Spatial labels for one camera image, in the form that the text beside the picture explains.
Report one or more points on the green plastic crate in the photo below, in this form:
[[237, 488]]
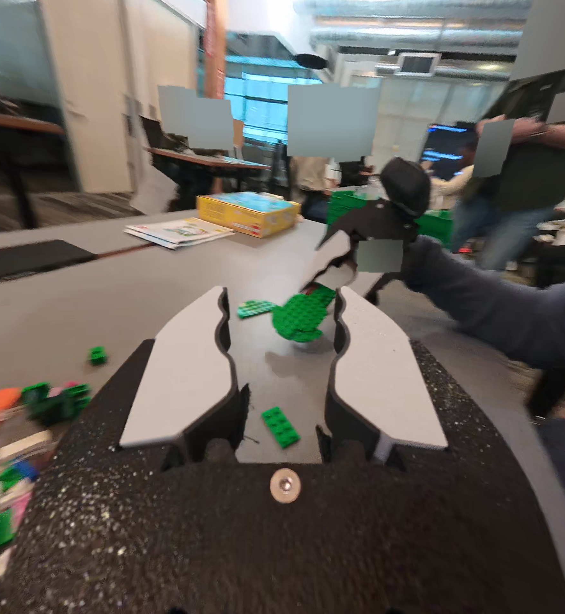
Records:
[[436, 223]]

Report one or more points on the person's right forearm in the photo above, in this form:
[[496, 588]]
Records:
[[493, 307]]

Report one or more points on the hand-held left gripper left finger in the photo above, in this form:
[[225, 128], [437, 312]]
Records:
[[182, 374]]

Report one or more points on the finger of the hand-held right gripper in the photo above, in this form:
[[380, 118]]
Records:
[[337, 277], [333, 252]]

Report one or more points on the green lego plate assembly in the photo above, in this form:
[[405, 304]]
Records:
[[301, 314]]

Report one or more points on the green rectangular lego plate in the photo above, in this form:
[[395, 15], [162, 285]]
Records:
[[281, 427]]

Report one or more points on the green rounded wedge lego plate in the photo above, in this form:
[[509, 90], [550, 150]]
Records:
[[256, 308]]

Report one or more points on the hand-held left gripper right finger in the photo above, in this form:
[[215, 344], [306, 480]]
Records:
[[383, 379]]

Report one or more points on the computer monitor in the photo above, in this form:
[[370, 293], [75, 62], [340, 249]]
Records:
[[448, 148]]

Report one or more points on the instruction booklets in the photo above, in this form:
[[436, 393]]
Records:
[[179, 231]]

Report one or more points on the yellow lego box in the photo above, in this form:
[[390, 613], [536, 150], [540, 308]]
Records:
[[251, 213]]

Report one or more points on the black mat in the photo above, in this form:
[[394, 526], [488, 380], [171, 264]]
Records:
[[23, 261]]

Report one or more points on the small green lego brick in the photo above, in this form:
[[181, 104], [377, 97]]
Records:
[[98, 356]]

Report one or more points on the pile of green lego pieces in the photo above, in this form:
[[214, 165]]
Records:
[[57, 400]]

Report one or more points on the wooden background desk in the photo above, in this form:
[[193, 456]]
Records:
[[206, 160]]

